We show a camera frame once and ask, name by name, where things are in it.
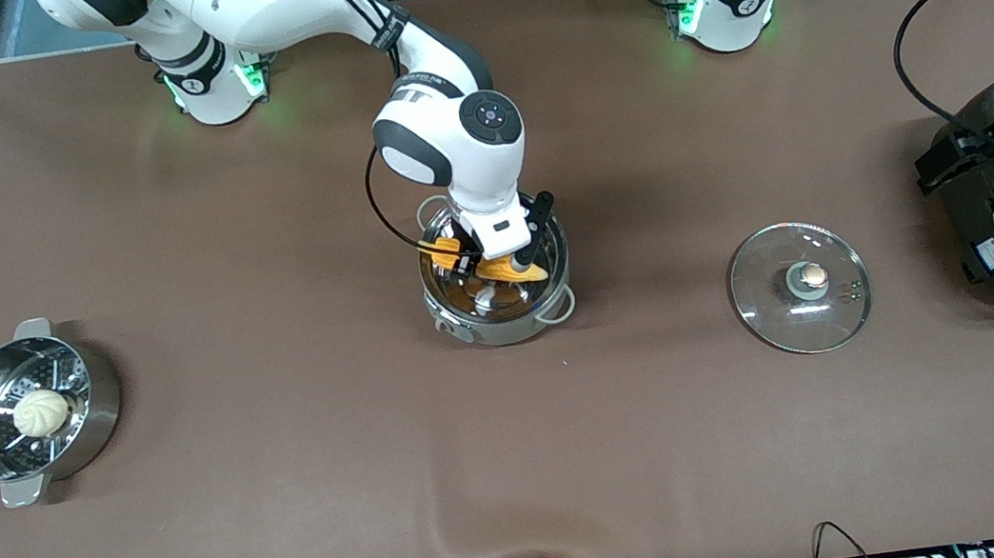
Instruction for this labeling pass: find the steel steamer pot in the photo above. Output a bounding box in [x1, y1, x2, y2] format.
[0, 308, 135, 511]

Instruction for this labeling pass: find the black looped cable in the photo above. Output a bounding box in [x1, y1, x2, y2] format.
[805, 516, 873, 558]

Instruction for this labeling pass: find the glass pot lid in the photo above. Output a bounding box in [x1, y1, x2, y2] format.
[722, 212, 880, 365]

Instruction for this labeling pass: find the brown table mat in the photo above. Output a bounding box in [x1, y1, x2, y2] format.
[0, 0, 994, 558]

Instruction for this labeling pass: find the yellow corn cob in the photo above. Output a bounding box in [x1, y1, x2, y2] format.
[418, 224, 551, 296]

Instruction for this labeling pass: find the white steamed bun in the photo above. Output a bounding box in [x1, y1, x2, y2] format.
[10, 386, 74, 442]

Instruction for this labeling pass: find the steel electric cooking pot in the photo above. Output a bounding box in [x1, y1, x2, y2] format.
[408, 179, 583, 357]

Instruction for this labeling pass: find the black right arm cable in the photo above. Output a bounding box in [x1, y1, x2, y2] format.
[359, 128, 481, 269]

